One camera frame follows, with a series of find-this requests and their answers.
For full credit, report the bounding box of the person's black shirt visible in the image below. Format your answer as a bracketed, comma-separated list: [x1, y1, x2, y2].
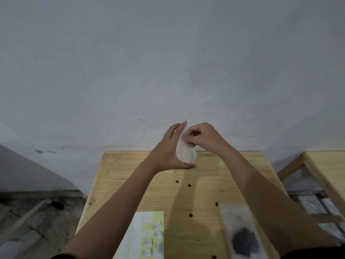
[51, 244, 345, 259]

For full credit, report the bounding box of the person's left forearm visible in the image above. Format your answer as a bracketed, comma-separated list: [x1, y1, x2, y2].
[62, 160, 160, 259]

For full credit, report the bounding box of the pale yellow label sheet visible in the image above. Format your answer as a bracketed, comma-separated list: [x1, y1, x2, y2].
[113, 211, 164, 259]

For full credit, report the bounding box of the person's right hand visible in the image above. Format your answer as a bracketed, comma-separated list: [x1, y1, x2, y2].
[185, 122, 230, 155]

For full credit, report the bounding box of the light wooden side table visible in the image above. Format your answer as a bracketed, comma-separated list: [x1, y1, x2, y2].
[277, 151, 345, 216]

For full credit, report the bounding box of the person's left hand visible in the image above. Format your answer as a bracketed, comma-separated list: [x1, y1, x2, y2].
[144, 121, 197, 175]

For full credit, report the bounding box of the wooden stick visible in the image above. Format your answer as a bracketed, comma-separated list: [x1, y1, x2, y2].
[0, 199, 52, 246]

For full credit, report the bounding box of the person's right forearm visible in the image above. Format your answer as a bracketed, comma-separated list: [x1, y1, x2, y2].
[218, 144, 340, 256]

